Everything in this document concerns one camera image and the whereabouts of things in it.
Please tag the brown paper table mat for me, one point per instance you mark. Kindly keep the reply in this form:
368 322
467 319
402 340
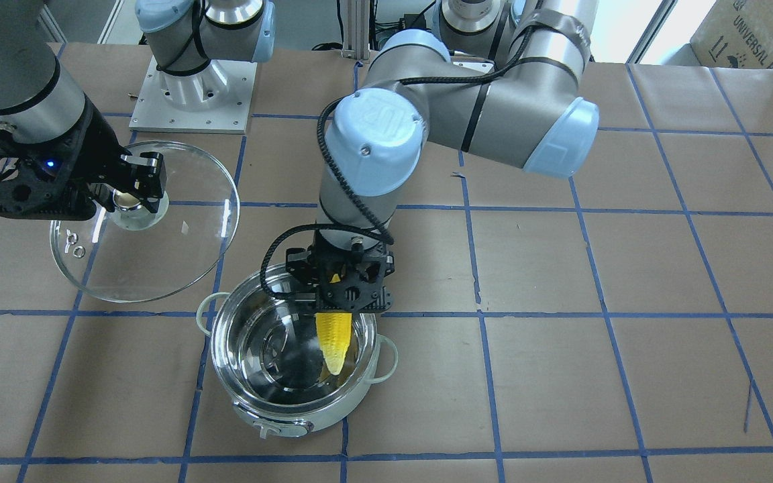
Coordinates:
614 327

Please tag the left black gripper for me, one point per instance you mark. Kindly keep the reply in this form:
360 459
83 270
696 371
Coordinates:
298 267

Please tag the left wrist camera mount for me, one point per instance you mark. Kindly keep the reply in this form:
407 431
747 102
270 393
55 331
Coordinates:
352 281

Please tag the glass pot lid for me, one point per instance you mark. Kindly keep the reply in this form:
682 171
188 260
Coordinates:
132 255

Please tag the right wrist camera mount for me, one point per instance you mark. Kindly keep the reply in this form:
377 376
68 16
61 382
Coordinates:
58 179

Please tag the yellow corn cob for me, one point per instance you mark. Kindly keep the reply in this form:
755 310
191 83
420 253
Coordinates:
334 331

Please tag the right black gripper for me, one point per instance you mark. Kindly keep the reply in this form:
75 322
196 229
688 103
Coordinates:
100 161

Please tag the aluminium frame post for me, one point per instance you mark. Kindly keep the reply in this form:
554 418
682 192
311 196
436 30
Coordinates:
356 29

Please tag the cardboard box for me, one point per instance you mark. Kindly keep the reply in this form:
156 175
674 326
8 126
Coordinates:
736 34

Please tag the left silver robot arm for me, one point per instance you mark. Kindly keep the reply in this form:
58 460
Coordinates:
496 79

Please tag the white cooking pot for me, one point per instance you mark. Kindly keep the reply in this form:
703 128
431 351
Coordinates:
266 355

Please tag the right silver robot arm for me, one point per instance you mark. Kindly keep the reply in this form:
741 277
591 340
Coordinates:
184 36

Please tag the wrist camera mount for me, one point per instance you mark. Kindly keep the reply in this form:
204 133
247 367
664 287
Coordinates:
58 179
352 281

